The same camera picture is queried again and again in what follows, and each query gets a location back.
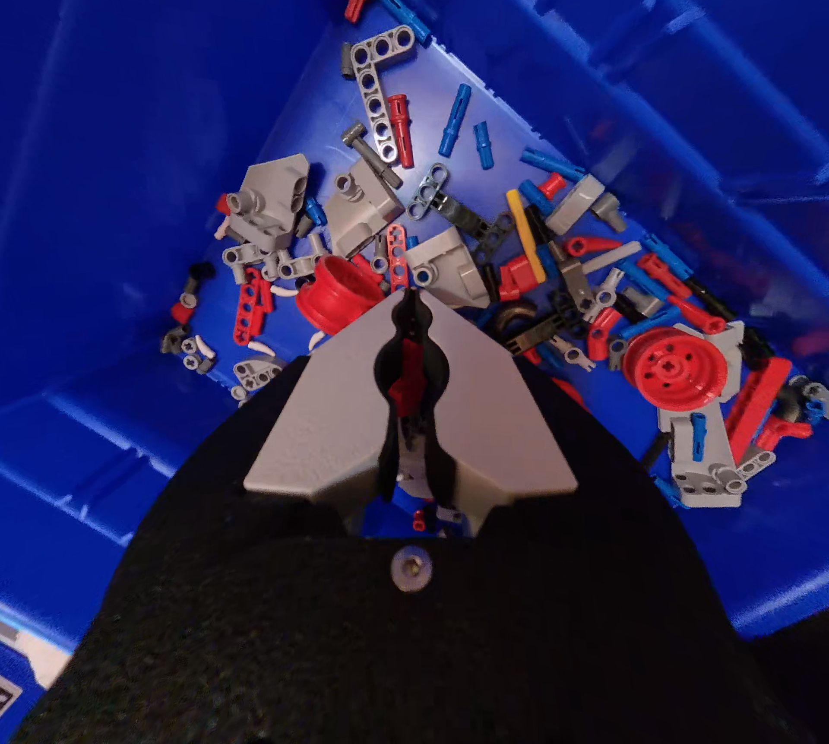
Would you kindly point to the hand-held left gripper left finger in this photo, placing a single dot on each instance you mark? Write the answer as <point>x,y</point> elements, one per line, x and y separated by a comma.
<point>324,426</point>

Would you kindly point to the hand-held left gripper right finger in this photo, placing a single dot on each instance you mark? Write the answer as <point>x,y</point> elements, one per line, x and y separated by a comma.
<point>498,426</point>

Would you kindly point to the pile of toy building pieces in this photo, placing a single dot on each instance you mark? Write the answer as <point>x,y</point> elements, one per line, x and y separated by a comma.
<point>377,103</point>

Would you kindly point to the white printed label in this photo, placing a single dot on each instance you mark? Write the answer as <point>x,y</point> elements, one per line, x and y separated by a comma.
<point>39,653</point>

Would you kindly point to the small red connector piece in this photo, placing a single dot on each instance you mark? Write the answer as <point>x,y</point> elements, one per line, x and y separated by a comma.
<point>405,381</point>

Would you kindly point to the red toy wheel rim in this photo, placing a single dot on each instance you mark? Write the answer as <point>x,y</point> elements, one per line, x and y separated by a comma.
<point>330,297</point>
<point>673,368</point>

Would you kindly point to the blue plastic bin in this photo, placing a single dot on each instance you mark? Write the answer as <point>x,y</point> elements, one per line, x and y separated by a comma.
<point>129,109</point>

